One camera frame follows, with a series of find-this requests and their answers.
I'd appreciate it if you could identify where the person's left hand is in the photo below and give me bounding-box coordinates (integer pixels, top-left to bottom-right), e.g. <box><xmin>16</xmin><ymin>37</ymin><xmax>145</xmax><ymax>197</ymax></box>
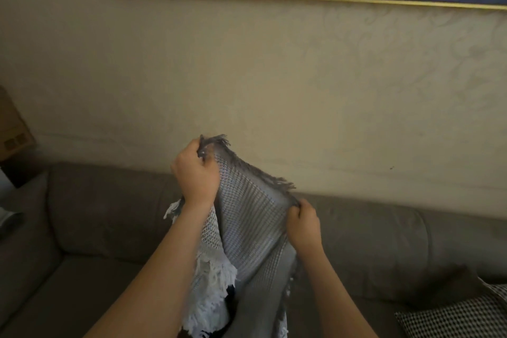
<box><xmin>171</xmin><ymin>138</ymin><xmax>221</xmax><ymax>209</ymax></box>

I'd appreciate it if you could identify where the person's right hand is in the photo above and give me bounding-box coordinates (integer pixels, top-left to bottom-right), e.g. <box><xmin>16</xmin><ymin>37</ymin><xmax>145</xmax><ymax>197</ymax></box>
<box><xmin>285</xmin><ymin>198</ymin><xmax>322</xmax><ymax>257</ymax></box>

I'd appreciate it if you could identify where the grey knitted fringed blanket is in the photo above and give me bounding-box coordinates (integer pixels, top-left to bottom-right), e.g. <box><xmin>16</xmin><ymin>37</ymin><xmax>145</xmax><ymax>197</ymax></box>
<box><xmin>164</xmin><ymin>134</ymin><xmax>302</xmax><ymax>338</ymax></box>

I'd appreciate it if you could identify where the person's right forearm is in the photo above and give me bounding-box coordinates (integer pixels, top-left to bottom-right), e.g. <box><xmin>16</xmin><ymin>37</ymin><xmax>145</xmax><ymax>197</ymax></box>
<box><xmin>295</xmin><ymin>245</ymin><xmax>379</xmax><ymax>338</ymax></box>

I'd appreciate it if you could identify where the person's left forearm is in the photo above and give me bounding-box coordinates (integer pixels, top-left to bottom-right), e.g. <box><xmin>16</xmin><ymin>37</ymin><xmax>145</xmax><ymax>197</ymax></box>
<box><xmin>83</xmin><ymin>201</ymin><xmax>216</xmax><ymax>338</ymax></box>

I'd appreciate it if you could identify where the grey-brown sofa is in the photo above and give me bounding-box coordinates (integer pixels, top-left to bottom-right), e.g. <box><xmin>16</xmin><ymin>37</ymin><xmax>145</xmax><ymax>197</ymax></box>
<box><xmin>0</xmin><ymin>161</ymin><xmax>507</xmax><ymax>338</ymax></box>

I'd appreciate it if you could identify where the brown cardboard box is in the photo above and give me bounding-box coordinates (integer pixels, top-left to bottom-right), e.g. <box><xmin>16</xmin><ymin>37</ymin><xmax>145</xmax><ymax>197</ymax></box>
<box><xmin>0</xmin><ymin>86</ymin><xmax>37</xmax><ymax>162</ymax></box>

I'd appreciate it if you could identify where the black-and-white houndstooth cushion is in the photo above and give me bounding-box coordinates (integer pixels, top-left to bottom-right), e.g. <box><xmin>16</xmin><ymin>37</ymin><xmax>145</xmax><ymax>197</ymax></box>
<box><xmin>395</xmin><ymin>278</ymin><xmax>507</xmax><ymax>338</ymax></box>

